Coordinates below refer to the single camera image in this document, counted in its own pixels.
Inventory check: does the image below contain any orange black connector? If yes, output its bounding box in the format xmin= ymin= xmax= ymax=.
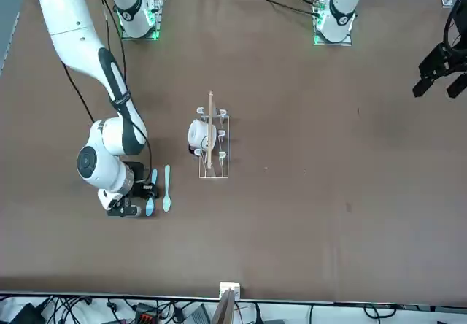
xmin=133 ymin=304 xmax=163 ymax=324

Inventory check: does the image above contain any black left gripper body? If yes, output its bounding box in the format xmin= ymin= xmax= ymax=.
xmin=418 ymin=42 xmax=467 ymax=75

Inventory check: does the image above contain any green spoon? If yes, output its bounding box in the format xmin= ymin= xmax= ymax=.
xmin=162 ymin=164 xmax=172 ymax=213

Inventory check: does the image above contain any white cup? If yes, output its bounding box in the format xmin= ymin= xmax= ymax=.
xmin=187 ymin=118 xmax=212 ymax=150

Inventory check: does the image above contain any blue spoon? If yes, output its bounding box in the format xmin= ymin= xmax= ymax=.
xmin=144 ymin=169 xmax=158 ymax=217

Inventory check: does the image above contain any black wrist camera block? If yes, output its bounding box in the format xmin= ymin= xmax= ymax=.
xmin=107 ymin=199 xmax=142 ymax=220

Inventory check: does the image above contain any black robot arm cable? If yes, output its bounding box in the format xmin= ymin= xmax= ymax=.
xmin=442 ymin=0 xmax=467 ymax=53
xmin=61 ymin=0 xmax=154 ymax=183

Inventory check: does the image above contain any dark power adapter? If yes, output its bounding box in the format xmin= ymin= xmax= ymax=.
xmin=184 ymin=304 xmax=213 ymax=324

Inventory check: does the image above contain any black cable across table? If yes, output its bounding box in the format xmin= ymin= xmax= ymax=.
xmin=229 ymin=0 xmax=322 ymax=20

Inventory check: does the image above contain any black power adapter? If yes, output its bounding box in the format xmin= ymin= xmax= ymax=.
xmin=7 ymin=301 xmax=45 ymax=324

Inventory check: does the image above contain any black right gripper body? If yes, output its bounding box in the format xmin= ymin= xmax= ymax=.
xmin=129 ymin=161 xmax=147 ymax=199

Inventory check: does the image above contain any black table edge rail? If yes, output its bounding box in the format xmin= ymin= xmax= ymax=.
xmin=0 ymin=287 xmax=467 ymax=312

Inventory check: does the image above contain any white wire cup rack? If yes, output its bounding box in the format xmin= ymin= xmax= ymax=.
xmin=196 ymin=90 xmax=232 ymax=180

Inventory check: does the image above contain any pale rail bracket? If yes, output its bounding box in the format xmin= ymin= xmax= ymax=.
xmin=218 ymin=282 xmax=242 ymax=299

